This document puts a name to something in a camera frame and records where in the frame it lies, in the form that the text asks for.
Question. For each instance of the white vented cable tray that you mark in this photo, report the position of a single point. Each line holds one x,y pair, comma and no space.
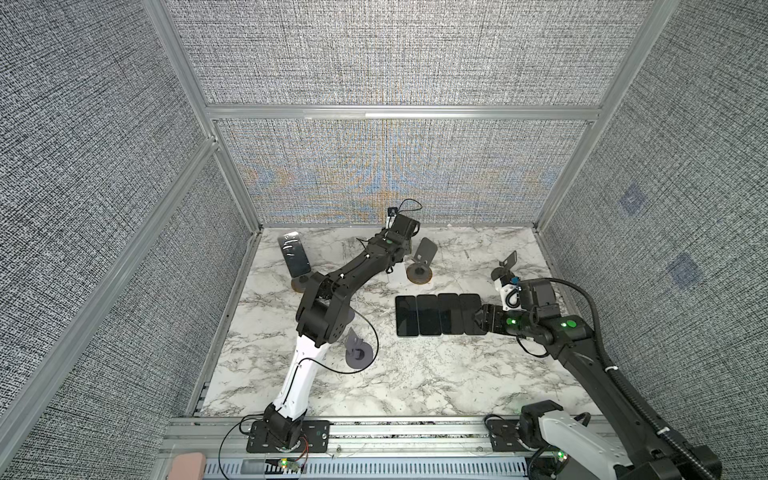
373,468

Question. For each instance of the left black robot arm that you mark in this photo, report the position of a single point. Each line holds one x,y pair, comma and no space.
323,314

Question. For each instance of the far-left brown round stand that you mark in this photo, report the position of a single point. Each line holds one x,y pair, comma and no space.
300,283

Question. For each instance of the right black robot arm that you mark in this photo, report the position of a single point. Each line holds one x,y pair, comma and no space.
649,447

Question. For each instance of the right dark round stand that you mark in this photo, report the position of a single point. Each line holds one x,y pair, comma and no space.
503,273

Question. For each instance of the wooden round phone stand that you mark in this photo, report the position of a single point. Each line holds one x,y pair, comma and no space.
420,271

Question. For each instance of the pink box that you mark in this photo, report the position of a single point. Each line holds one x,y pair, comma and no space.
188,466

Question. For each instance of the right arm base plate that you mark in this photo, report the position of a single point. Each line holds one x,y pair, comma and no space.
503,435

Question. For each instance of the white phone stand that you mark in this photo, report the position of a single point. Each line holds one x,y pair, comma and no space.
397,277

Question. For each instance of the phone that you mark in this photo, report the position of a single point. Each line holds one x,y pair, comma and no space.
450,314
473,316
406,316
428,315
294,254

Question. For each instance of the front-left grey round stand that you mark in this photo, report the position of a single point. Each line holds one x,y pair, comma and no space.
358,353

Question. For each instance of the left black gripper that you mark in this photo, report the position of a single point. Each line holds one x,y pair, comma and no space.
407,247

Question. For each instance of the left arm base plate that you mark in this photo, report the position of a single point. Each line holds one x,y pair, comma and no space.
312,436

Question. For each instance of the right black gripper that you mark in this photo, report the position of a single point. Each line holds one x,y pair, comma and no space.
492,313

